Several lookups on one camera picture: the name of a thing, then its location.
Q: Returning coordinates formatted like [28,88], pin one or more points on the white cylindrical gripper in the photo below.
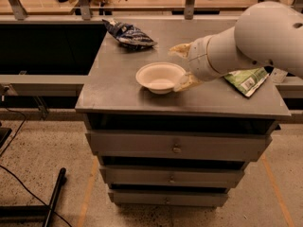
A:
[198,61]

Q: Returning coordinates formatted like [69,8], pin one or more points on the white paper bowl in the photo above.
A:
[159,77]

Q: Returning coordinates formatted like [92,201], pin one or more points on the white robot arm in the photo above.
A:
[266,34]

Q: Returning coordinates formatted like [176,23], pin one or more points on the blue chip bag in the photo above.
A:
[128,35]

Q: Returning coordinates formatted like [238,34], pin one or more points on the green chip bag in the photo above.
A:
[247,81]

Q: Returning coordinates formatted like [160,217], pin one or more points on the grey drawer cabinet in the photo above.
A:
[112,100]

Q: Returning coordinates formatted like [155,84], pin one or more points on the top grey drawer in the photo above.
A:
[192,146]

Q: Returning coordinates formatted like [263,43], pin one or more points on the grey drawer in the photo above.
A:
[167,198]
[192,146]
[161,176]

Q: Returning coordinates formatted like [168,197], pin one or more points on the middle grey drawer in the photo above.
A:
[161,176]

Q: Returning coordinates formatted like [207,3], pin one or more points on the bottom grey drawer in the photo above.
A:
[167,198]

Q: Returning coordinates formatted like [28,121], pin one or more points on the black floor stand bar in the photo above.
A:
[35,213]

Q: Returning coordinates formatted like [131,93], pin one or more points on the grey metal rail frame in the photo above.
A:
[42,85]

